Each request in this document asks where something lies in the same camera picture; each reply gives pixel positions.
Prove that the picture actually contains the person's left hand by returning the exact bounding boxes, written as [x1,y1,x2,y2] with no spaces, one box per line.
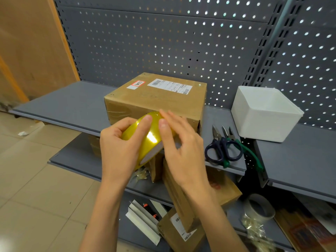
[99,114,153,188]

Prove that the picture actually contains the grey perforated back panel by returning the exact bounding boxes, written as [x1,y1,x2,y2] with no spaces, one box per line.
[260,0,336,130]
[54,0,284,109]

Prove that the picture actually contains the white plastic bin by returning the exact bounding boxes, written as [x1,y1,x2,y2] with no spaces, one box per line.
[231,85,305,143]

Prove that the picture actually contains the cardboard box red lettering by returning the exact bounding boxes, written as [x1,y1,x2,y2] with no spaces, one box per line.
[162,159,243,233]

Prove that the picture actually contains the brown wooden panel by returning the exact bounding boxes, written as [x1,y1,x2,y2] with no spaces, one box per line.
[0,0,81,111]

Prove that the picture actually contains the cardboard box red blue print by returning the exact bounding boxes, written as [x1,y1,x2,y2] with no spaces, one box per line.
[273,204,336,252]

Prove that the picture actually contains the white flat strips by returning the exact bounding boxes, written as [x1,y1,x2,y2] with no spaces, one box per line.
[125,199,168,246]

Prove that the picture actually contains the brown cardboard box white labels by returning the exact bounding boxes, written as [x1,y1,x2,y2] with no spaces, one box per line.
[104,72,208,134]

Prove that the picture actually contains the yellow tape roll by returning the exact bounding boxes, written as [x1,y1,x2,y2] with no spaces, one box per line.
[121,111,177,171]

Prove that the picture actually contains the cardboard box barcode label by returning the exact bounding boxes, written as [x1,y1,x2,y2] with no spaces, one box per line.
[157,207,207,252]

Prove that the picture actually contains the cardboard box torn white sticker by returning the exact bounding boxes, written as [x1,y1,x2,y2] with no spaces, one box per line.
[88,135,102,159]

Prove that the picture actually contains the green handled needle-nose pliers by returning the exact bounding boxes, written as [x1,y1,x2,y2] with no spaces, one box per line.
[221,125,264,172]

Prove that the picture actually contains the crumpled clear plastic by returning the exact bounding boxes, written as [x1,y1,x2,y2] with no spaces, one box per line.
[241,216,276,252]

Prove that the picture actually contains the person's left forearm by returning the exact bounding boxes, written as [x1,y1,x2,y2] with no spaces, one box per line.
[78,181,126,252]

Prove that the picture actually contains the grey slotted upright post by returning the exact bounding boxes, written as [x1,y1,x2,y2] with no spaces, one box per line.
[241,0,306,88]
[52,0,82,82]

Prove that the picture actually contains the person's right hand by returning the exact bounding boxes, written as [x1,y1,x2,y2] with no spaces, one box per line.
[158,109,216,200]

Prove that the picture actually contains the white tape roll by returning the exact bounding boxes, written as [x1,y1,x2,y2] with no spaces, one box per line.
[243,193,276,222]

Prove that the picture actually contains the black scissors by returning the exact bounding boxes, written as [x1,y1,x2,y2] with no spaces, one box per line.
[204,125,244,163]

